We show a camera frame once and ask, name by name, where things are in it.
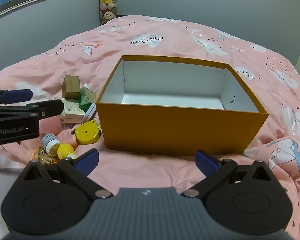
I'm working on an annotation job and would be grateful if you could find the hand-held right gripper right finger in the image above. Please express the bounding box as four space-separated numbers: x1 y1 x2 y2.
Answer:
181 149 278 198

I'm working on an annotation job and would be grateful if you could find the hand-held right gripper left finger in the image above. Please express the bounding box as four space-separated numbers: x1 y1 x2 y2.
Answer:
22 148 113 198

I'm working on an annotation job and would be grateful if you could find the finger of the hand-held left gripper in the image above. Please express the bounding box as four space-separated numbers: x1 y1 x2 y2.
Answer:
0 88 33 106
0 99 65 123

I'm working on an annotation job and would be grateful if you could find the white printed carton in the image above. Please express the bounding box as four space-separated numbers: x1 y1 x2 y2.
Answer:
61 99 89 123

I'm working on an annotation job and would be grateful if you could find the yellow-capped tube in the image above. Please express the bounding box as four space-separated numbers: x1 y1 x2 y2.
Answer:
57 143 77 160

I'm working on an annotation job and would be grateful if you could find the clear container with pink sponge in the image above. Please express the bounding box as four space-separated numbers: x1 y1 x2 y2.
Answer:
62 129 81 150

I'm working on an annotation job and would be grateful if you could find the small brown cardboard box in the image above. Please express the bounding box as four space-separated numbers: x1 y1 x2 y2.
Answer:
62 75 81 100

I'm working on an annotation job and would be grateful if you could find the small grey white jar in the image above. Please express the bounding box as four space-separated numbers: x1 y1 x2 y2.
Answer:
41 134 61 157

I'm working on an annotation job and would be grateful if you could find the gold cream jar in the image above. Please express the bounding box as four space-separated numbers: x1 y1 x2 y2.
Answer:
35 147 59 165

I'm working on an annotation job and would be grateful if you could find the orange cardboard box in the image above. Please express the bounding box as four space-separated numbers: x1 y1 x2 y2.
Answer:
96 55 269 157

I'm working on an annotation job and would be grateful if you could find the yellow tape measure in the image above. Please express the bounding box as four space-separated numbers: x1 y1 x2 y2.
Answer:
74 120 102 145

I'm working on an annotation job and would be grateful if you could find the green spray bottle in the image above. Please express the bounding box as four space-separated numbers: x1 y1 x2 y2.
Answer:
79 84 97 113

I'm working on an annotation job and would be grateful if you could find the white round tin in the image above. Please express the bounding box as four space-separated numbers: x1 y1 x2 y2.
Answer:
81 104 97 125

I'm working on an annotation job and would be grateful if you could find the pink printed blanket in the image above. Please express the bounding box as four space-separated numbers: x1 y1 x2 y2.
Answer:
0 15 300 240

